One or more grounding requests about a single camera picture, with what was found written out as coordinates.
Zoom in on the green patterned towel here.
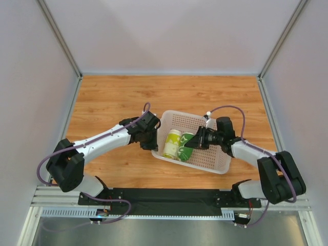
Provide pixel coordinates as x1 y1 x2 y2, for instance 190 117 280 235
177 132 194 162

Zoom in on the cream yellow crocodile towel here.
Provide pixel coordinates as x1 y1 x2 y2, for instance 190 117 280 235
162 129 182 159

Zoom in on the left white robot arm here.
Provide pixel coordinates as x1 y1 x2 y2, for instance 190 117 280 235
46 111 161 199

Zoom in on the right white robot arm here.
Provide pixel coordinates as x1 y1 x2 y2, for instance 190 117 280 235
185 117 306 204

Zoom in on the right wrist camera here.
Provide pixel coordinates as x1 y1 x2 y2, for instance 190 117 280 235
203 111 216 128

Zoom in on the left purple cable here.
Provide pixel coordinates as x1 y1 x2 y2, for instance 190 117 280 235
37 102 152 233

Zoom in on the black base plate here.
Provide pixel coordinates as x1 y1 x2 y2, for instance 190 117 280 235
78 187 262 216

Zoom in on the grey slotted cable duct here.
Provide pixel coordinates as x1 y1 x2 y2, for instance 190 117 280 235
41 207 235 221

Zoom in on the aluminium front rail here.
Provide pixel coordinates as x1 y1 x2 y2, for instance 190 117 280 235
30 186 312 212

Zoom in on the left aluminium frame post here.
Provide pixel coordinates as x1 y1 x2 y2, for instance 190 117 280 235
34 0 84 80

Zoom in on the aluminium frame post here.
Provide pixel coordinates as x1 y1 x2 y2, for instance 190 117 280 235
34 0 84 80
257 0 310 81

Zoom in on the right aluminium frame post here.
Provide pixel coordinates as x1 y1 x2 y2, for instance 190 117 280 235
257 0 310 81

